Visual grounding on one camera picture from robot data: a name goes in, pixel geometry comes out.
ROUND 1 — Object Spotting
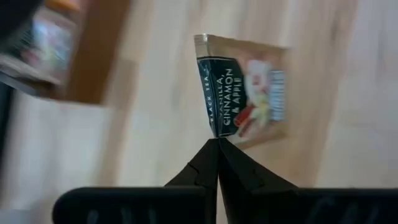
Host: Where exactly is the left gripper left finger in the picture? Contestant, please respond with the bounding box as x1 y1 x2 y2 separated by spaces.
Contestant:
52 138 220 224

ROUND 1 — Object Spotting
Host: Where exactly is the wooden tea organizer box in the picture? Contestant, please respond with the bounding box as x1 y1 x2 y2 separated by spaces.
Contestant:
0 0 132 105

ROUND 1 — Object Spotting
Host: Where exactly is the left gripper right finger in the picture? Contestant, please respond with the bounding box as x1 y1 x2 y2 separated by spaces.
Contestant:
218 138 398 224

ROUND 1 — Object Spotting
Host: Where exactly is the gold vanilla cinnamon tea packet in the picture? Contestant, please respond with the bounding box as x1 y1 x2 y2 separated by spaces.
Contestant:
193 33 289 150
0 11 77 86

